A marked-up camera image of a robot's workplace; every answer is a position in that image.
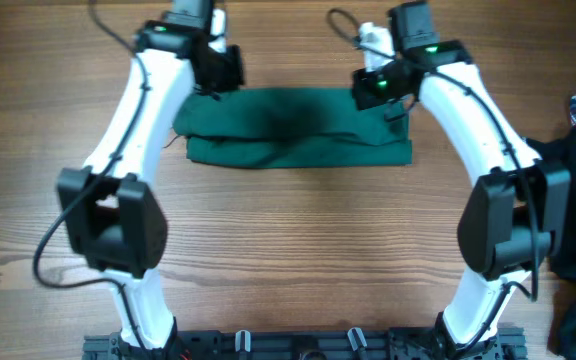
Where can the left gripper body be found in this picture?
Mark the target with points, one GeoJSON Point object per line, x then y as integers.
{"type": "Point", "coordinates": [217, 69]}

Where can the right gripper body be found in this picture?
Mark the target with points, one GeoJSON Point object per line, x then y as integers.
{"type": "Point", "coordinates": [378, 86]}

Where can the green cloth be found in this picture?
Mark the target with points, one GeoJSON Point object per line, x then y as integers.
{"type": "Point", "coordinates": [269, 128]}

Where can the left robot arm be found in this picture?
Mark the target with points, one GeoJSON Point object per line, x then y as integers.
{"type": "Point", "coordinates": [109, 209]}

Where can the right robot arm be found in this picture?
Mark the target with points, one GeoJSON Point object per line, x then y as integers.
{"type": "Point", "coordinates": [513, 219]}

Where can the black mounting rail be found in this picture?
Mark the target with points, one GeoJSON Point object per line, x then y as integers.
{"type": "Point", "coordinates": [394, 343]}

